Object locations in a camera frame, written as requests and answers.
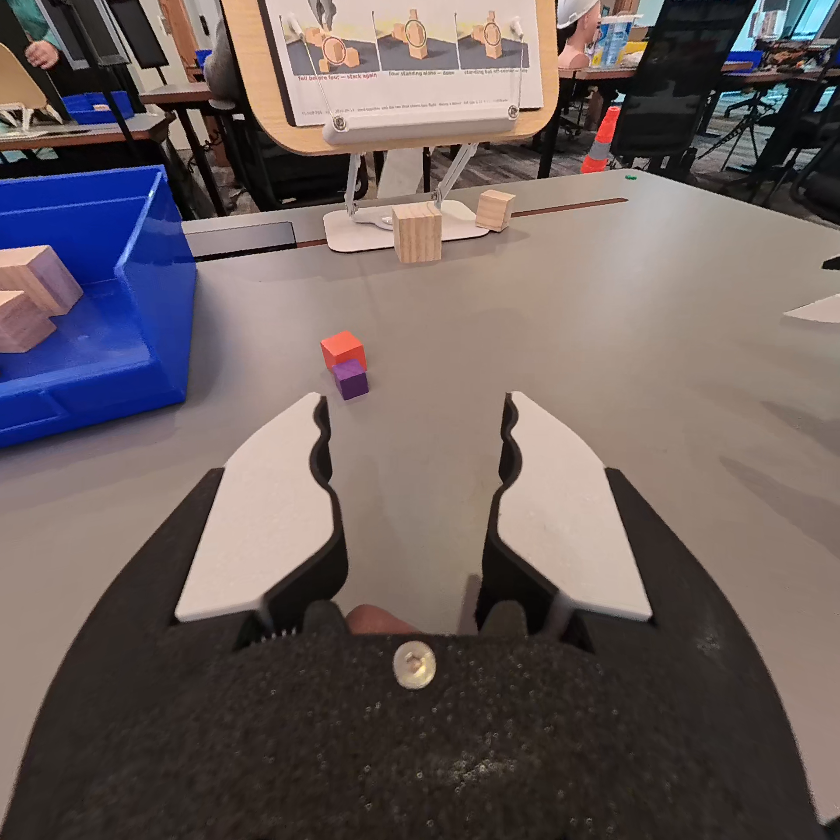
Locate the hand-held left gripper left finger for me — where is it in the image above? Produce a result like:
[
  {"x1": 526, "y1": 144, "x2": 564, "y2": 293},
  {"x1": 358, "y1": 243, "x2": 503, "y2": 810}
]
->
[{"x1": 175, "y1": 393, "x2": 349, "y2": 623}]

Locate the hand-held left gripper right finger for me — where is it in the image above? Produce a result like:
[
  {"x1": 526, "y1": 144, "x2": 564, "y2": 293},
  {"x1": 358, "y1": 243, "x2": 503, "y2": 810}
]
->
[{"x1": 477, "y1": 392, "x2": 653, "y2": 623}]

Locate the purple wooden cube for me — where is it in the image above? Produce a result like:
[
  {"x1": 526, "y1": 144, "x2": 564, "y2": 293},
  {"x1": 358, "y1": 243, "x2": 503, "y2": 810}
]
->
[{"x1": 332, "y1": 361, "x2": 370, "y2": 401}]

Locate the red wooden cube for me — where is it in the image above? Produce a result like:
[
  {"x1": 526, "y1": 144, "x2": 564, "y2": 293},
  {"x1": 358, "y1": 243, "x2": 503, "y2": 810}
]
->
[{"x1": 321, "y1": 330, "x2": 368, "y2": 372}]

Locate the blue plastic bin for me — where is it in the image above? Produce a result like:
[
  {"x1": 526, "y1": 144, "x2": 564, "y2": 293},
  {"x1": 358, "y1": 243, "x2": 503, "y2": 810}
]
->
[{"x1": 0, "y1": 166, "x2": 198, "y2": 447}]

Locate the medium wooden cube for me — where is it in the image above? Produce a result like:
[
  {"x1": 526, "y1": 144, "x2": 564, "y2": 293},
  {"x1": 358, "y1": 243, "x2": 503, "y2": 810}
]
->
[
  {"x1": 0, "y1": 290, "x2": 57, "y2": 354},
  {"x1": 476, "y1": 189, "x2": 517, "y2": 233}
]

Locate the large wooden cube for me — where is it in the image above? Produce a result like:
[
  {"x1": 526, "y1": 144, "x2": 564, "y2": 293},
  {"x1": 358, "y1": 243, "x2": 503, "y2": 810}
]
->
[
  {"x1": 0, "y1": 246, "x2": 84, "y2": 317},
  {"x1": 393, "y1": 203, "x2": 445, "y2": 266}
]

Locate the black office chair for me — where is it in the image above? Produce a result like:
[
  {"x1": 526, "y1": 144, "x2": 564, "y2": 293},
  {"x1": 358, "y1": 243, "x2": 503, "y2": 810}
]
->
[
  {"x1": 762, "y1": 79, "x2": 840, "y2": 217},
  {"x1": 237, "y1": 119, "x2": 382, "y2": 211},
  {"x1": 611, "y1": 0, "x2": 758, "y2": 172}
]

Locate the orange striped traffic cone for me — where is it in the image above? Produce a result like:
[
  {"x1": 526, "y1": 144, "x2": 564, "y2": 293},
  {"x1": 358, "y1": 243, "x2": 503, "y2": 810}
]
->
[{"x1": 581, "y1": 105, "x2": 620, "y2": 174}]

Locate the blue white plastic container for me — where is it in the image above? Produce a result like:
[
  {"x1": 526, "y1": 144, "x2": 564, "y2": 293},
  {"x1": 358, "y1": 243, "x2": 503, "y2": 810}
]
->
[{"x1": 594, "y1": 14, "x2": 637, "y2": 69}]

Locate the mannequin head white helmet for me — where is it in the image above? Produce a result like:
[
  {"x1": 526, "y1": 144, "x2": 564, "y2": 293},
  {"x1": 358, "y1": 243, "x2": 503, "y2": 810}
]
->
[{"x1": 554, "y1": 0, "x2": 605, "y2": 70}]

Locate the brown wooden desk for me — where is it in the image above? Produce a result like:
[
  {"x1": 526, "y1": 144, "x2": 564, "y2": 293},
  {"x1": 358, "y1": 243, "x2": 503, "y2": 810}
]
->
[{"x1": 0, "y1": 112, "x2": 174, "y2": 152}]

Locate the wooden display board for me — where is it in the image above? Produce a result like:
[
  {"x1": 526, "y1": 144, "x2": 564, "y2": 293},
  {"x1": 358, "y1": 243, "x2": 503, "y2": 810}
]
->
[{"x1": 221, "y1": 0, "x2": 560, "y2": 157}]

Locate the small blue bin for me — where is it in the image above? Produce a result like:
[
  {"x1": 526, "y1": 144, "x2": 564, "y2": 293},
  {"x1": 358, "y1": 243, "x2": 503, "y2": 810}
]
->
[{"x1": 59, "y1": 90, "x2": 135, "y2": 123}]

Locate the white instruction sheet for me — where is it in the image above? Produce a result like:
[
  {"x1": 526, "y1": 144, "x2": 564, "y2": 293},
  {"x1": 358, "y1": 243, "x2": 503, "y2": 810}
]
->
[{"x1": 263, "y1": 0, "x2": 544, "y2": 128}]

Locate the pale board on stand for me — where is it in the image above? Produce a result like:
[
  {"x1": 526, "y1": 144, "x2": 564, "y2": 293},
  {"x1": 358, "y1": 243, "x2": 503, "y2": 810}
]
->
[{"x1": 0, "y1": 42, "x2": 60, "y2": 132}]

